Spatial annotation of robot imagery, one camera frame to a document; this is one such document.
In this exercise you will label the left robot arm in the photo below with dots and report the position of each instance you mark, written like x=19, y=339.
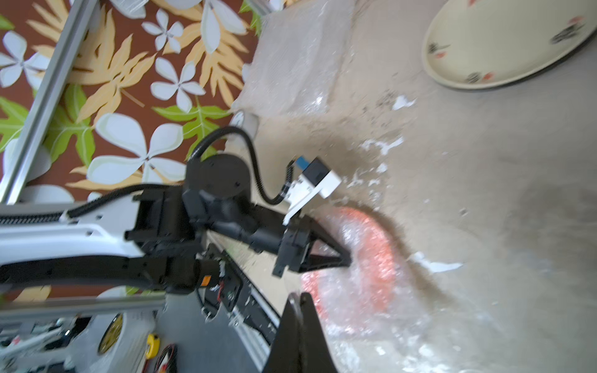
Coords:
x=153, y=236

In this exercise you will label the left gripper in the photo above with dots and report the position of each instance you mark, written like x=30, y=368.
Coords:
x=217, y=197

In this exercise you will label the clear bubble wrap sheet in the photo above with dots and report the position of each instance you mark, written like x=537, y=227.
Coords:
x=393, y=343

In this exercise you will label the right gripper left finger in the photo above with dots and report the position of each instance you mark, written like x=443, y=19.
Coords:
x=287, y=349

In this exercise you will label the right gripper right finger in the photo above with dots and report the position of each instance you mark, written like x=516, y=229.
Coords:
x=315, y=355

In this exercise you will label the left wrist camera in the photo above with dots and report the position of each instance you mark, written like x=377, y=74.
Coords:
x=316, y=178

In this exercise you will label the cream dinner plate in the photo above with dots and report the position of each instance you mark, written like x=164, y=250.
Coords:
x=483, y=45

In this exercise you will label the orange plastic plate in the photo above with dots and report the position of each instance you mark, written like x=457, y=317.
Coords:
x=349, y=300

